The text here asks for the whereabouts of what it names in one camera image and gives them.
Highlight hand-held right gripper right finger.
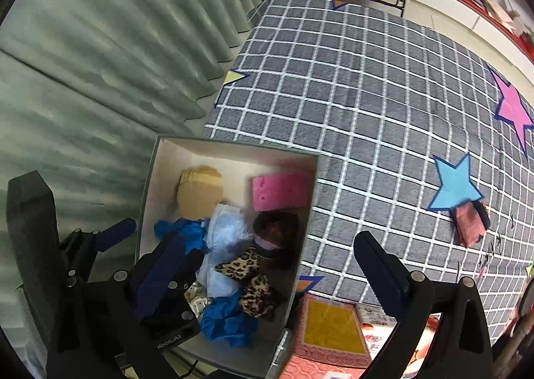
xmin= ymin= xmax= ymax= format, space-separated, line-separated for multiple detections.
xmin=353 ymin=231 xmax=495 ymax=379

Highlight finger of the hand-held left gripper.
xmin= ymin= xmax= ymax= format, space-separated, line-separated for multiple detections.
xmin=94 ymin=218 xmax=138 ymax=253
xmin=142 ymin=249 xmax=206 ymax=352

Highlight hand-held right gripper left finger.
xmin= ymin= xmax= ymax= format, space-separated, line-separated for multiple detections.
xmin=46 ymin=233 xmax=186 ymax=379

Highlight cream polka-dot scrunchie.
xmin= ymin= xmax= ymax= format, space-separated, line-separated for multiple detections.
xmin=186 ymin=283 xmax=209 ymax=313

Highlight light blue fluffy cloth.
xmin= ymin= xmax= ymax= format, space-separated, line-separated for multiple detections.
xmin=196 ymin=203 xmax=255 ymax=298

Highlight tan soft round pouf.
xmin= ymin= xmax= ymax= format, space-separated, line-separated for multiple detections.
xmin=176 ymin=166 xmax=223 ymax=221

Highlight leopard print scrunchie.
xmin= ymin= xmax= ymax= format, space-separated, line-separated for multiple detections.
xmin=215 ymin=247 xmax=288 ymax=323

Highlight dark fuzzy pink-banded scrunchie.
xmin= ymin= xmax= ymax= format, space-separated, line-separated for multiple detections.
xmin=252 ymin=211 xmax=302 ymax=271

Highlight white cardboard box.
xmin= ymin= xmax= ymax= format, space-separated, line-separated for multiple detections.
xmin=134 ymin=135 xmax=320 ymax=377

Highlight pink sponge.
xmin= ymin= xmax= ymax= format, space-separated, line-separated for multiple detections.
xmin=252 ymin=172 xmax=314 ymax=213

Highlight white and red snack packet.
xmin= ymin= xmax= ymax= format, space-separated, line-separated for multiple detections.
xmin=354 ymin=304 xmax=443 ymax=379

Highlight yellow label packet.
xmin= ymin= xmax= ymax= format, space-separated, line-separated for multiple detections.
xmin=298 ymin=296 xmax=372 ymax=363

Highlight pink cloth with black fringe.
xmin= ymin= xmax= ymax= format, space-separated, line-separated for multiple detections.
xmin=451 ymin=200 xmax=491 ymax=248

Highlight scattered black hair clips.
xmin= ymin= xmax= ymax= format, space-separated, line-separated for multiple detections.
xmin=480 ymin=216 xmax=520 ymax=279

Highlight grey plaid star blanket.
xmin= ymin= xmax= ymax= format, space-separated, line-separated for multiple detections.
xmin=202 ymin=0 xmax=534 ymax=346

